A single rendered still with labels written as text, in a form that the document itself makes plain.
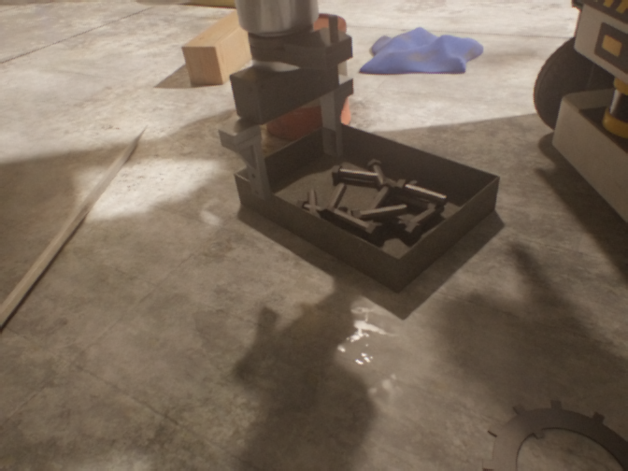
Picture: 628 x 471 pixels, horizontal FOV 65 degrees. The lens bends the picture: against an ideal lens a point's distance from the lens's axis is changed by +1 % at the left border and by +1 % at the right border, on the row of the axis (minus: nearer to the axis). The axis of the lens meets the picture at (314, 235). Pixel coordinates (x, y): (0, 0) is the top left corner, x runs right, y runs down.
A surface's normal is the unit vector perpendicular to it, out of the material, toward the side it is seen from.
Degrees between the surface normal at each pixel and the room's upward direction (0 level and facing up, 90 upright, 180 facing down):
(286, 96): 90
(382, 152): 90
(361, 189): 0
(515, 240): 0
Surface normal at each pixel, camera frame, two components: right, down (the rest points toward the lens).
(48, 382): -0.10, -0.78
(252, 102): -0.71, 0.49
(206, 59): -0.28, 0.61
